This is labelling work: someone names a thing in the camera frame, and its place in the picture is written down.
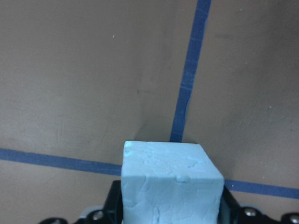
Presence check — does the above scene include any light blue foam block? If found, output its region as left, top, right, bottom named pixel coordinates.
left=121, top=141, right=224, bottom=224

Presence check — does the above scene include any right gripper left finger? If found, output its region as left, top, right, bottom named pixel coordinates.
left=103, top=180, right=123, bottom=224

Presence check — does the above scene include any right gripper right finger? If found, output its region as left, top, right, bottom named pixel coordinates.
left=219, top=186, right=240, bottom=224

